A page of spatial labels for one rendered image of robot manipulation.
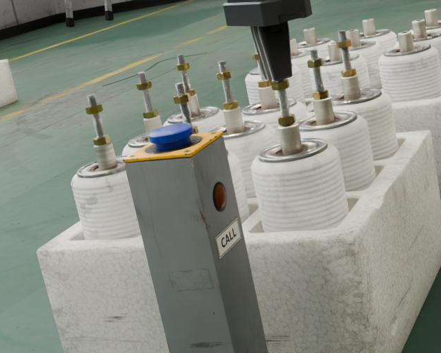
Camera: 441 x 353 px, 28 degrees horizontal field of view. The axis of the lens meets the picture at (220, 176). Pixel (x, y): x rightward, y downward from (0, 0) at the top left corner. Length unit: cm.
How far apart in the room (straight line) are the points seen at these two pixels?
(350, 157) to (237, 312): 28
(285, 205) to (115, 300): 24
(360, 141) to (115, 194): 29
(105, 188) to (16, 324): 40
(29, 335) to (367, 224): 58
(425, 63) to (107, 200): 61
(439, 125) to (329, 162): 50
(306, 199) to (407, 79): 54
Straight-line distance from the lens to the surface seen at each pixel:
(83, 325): 107
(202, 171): 77
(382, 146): 114
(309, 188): 91
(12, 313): 141
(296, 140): 93
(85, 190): 102
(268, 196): 92
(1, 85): 377
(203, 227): 77
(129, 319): 103
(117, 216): 102
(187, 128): 78
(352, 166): 102
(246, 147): 105
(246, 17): 90
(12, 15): 852
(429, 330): 107
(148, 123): 114
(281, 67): 91
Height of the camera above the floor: 48
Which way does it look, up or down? 15 degrees down
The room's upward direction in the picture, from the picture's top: 12 degrees counter-clockwise
